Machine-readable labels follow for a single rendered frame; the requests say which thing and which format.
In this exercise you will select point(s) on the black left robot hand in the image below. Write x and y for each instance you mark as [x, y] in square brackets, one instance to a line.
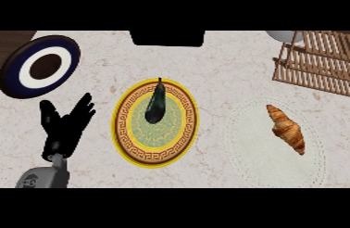
[63, 129]

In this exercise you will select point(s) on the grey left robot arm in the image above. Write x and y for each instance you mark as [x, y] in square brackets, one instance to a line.
[45, 176]

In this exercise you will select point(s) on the round yellow patterned placemat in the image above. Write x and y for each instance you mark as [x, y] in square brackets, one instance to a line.
[155, 123]

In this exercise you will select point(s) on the dark green bell pepper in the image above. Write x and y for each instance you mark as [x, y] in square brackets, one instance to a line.
[155, 105]

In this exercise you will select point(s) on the round white placemat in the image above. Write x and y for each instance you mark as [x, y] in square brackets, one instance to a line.
[273, 142]

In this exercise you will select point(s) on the wooden tiered shelf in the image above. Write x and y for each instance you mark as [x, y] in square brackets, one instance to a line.
[314, 63]

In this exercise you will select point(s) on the navy and white round plate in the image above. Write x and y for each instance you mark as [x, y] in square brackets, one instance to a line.
[39, 66]

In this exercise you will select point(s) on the dark brown wooden object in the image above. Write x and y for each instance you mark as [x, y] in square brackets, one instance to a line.
[11, 41]

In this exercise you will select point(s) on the black appliance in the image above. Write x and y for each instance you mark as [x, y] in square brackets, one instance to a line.
[166, 38]

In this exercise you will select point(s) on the brown croissant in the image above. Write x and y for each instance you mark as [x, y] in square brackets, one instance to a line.
[286, 129]

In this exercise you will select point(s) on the grey round object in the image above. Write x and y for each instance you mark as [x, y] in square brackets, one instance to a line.
[283, 35]

